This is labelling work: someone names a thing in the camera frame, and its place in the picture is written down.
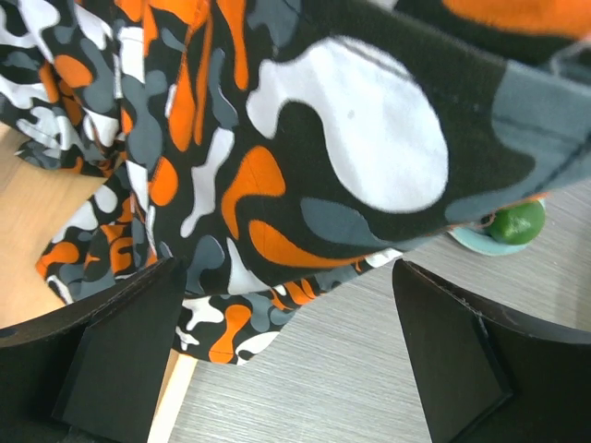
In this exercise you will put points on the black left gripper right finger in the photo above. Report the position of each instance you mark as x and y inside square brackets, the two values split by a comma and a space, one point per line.
[486, 372]

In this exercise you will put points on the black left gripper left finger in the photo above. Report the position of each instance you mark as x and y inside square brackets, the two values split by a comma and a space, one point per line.
[92, 371]

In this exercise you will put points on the light blue plate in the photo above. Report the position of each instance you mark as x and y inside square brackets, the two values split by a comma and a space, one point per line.
[475, 237]

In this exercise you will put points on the green lime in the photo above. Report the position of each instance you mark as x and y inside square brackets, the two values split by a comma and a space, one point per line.
[518, 225]

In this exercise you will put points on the orange camouflage cloth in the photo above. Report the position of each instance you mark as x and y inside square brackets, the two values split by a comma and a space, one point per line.
[282, 148]

